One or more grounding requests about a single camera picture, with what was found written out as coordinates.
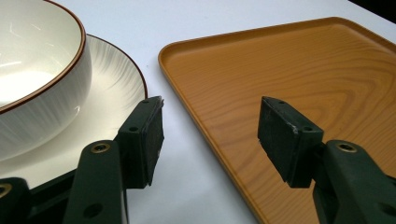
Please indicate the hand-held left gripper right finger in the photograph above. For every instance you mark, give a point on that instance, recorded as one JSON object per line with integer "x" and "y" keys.
{"x": 289, "y": 143}

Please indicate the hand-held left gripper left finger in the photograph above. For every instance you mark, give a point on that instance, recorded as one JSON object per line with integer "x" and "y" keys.
{"x": 140, "y": 146}

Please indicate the white plate with brown rim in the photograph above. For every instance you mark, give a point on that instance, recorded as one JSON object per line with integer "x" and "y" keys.
{"x": 106, "y": 102}

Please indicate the wooden tray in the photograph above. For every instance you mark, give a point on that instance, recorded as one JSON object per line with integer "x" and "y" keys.
{"x": 311, "y": 74}

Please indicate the white bowl with brown rim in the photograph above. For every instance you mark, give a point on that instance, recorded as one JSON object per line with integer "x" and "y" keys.
{"x": 40, "y": 77}

